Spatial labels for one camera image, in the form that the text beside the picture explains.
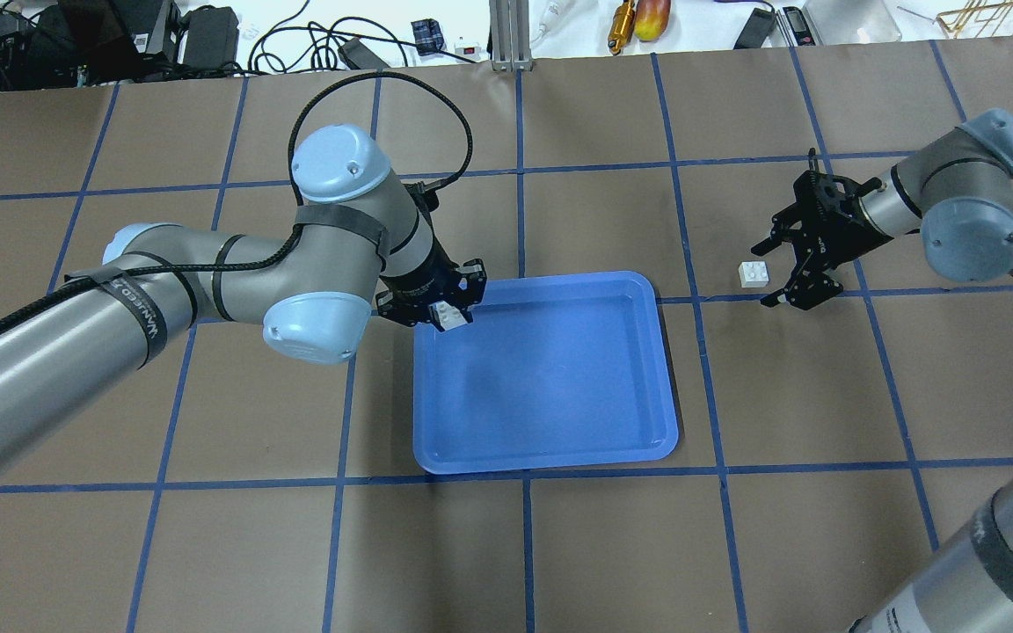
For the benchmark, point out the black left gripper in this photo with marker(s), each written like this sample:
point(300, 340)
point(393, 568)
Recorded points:
point(423, 280)

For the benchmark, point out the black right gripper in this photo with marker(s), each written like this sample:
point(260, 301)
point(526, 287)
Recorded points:
point(832, 224)

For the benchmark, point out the long white block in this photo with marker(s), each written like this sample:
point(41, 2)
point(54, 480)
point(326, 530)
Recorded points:
point(446, 316)

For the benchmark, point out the small white block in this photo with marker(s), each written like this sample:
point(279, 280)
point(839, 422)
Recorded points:
point(753, 274)

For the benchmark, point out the blue plastic tray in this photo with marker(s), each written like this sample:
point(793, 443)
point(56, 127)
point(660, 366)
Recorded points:
point(565, 370)

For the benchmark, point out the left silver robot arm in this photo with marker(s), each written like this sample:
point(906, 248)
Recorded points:
point(362, 243)

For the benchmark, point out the metal tin tray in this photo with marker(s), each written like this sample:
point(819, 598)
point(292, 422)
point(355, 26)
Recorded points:
point(851, 22)

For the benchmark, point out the black power adapter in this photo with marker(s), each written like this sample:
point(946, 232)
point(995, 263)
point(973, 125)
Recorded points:
point(757, 29)

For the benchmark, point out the toy mango fruit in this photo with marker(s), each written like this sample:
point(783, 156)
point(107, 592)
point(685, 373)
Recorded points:
point(652, 19)

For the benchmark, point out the gold brass bottle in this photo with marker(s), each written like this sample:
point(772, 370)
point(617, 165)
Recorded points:
point(621, 27)

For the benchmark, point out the aluminium frame post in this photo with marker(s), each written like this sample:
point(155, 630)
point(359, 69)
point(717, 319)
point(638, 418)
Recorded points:
point(509, 36)

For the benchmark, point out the gold wire rack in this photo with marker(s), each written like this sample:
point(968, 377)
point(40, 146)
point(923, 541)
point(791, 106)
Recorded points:
point(977, 20)

